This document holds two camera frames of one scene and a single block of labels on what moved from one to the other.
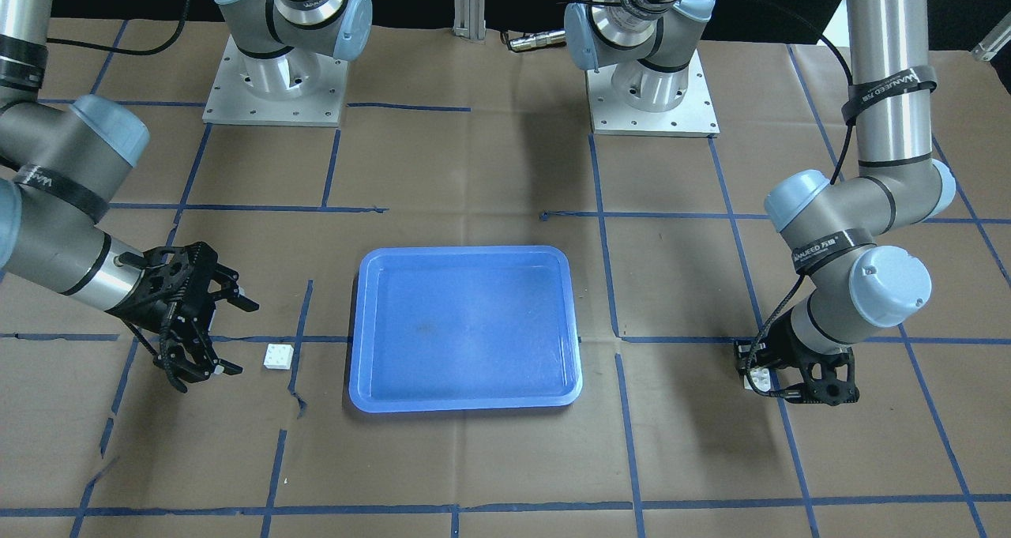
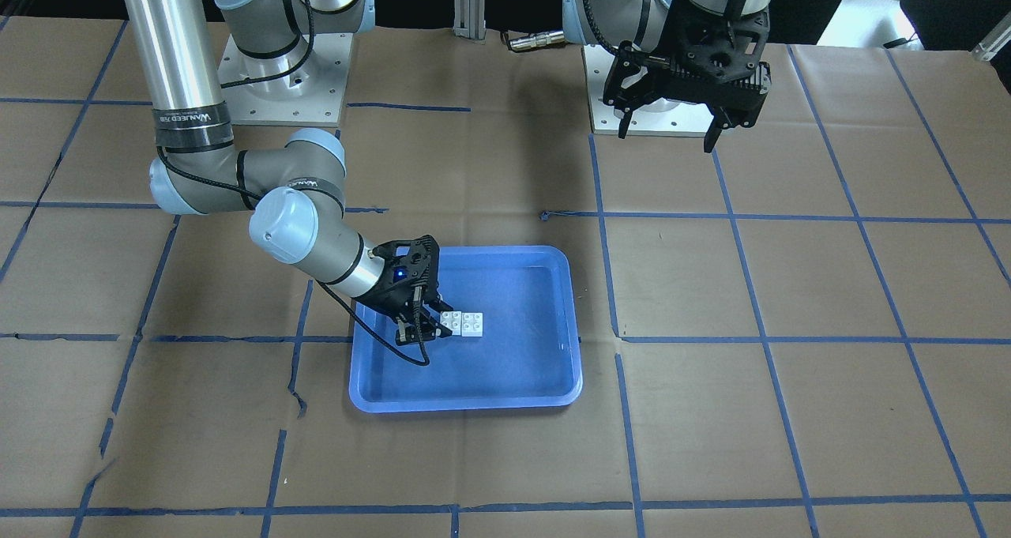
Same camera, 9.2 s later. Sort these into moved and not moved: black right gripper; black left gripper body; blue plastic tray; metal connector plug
Moved: black right gripper; black left gripper body
Not moved: metal connector plug; blue plastic tray
